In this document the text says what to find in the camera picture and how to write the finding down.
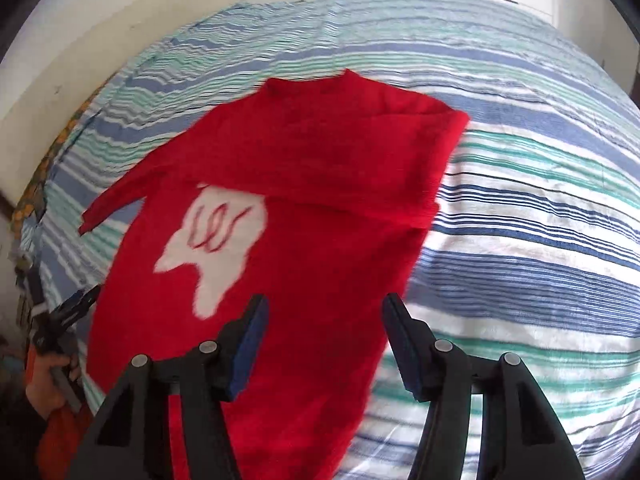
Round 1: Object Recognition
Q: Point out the striped blue green duvet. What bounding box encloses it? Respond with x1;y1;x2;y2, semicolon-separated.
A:
20;0;640;480

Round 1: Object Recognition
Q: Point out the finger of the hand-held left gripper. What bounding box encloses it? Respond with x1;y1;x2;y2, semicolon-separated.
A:
55;284;103;323

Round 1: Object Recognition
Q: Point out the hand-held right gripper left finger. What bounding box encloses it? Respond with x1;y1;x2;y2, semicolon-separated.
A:
80;294;271;480

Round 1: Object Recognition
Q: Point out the red sweater with white print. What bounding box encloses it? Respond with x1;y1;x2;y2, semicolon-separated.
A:
79;69;471;480

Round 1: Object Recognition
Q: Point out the person's left hand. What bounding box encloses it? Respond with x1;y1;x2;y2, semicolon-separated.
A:
25;354;83;421

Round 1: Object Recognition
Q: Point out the beige padded headboard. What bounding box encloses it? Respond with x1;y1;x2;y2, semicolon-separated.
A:
0;0;241;201

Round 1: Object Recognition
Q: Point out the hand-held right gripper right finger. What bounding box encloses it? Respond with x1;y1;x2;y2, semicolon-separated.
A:
382;294;586;480

